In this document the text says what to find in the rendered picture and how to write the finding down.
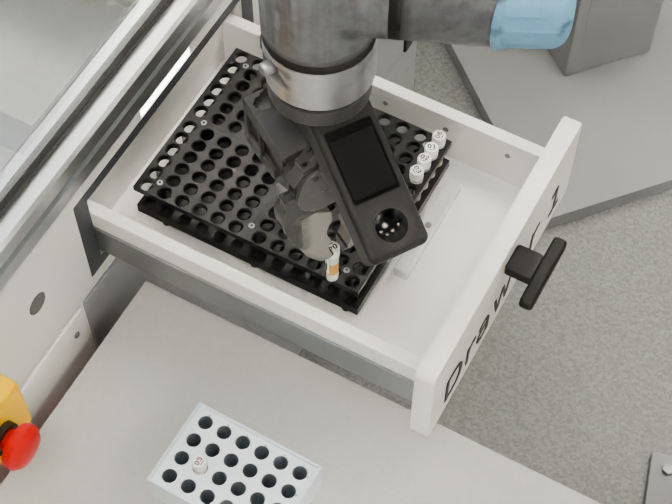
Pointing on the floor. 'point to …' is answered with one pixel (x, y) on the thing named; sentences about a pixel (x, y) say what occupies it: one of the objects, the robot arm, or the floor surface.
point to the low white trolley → (345, 445)
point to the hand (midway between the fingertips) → (336, 251)
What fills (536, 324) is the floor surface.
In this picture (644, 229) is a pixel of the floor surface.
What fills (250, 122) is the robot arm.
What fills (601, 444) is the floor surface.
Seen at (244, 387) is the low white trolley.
